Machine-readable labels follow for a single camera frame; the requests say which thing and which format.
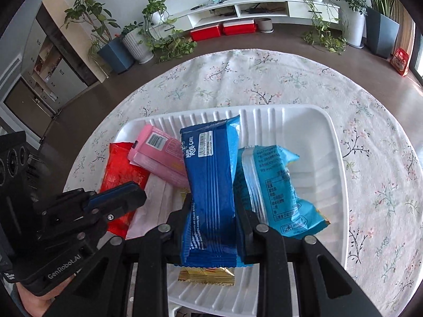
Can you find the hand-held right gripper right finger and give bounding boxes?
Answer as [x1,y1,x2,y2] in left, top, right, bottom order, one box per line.
[235,205,384,317]

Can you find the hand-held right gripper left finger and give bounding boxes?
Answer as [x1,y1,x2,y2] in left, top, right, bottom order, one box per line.
[43,193,194,317]

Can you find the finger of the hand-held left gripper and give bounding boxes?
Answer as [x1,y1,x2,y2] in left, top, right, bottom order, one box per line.
[40,191,148,238]
[58,181,148,212]

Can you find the dark blue snack packet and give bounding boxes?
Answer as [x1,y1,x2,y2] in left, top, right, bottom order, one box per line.
[179,115,241,267]

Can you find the light blue snack packet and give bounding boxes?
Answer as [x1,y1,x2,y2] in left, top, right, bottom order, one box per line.
[233,145,331,240]

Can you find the gold snack packet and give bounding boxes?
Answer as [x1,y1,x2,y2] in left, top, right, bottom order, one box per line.
[178,266,236,286]

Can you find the pink snack packet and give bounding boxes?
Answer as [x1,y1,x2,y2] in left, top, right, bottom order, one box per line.
[128,124,190,189]

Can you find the white plastic tray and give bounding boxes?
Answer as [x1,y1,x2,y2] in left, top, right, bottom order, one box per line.
[112,105,348,317]

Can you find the person's left hand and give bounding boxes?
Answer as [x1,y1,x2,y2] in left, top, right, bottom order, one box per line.
[15,276,73,317]

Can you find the tall plant in blue pot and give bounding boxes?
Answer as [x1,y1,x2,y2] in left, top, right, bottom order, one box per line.
[63,0,134,75]

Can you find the plant in ribbed white pot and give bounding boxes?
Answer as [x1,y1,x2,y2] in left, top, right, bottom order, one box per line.
[121,21,154,64]

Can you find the white TV cabinet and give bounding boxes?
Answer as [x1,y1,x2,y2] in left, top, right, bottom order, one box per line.
[168,0,341,30]

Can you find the empty grey flower pot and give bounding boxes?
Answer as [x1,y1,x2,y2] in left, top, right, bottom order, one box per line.
[257,17,274,34]

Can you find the red bag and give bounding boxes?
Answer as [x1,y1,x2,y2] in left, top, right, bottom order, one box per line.
[391,48,410,76]

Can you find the bushy plant in tall white pot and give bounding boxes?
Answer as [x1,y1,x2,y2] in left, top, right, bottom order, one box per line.
[330,0,367,48]

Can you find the black-framed glass door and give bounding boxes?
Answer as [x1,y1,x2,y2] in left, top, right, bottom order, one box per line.
[408,30,423,90]

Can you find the large-leaf plant in grey pot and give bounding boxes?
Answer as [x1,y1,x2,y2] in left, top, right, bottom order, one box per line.
[350,0,410,58]

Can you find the beige curtain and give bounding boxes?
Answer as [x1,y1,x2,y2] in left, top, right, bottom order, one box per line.
[395,3,417,73]

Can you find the wall cabinets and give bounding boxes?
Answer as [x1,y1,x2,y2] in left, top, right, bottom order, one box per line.
[0,0,106,139]

